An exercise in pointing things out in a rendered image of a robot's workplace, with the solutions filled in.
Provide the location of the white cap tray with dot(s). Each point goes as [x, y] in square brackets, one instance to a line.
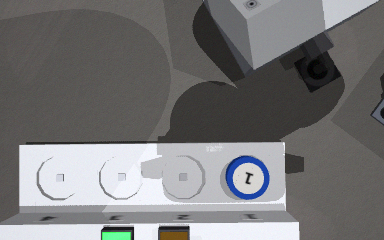
[146, 191]

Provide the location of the white button housing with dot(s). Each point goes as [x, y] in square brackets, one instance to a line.
[259, 32]

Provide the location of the blue screw cap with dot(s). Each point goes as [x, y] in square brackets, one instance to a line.
[247, 177]

